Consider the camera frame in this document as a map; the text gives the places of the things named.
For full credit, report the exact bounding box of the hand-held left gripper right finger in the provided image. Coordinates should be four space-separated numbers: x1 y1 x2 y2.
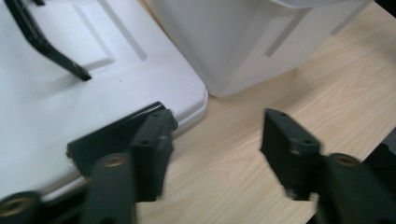
260 107 322 202

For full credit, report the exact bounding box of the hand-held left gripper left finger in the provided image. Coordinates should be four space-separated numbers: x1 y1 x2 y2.
129 108 179 203

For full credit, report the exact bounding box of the white plastic storage box lid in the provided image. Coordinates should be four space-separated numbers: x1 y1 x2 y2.
0 0 209 202

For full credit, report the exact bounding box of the white plastic bin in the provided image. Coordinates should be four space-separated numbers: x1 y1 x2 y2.
145 0 375 98

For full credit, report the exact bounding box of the black lid handle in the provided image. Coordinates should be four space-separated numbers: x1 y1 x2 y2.
3 0 93 83

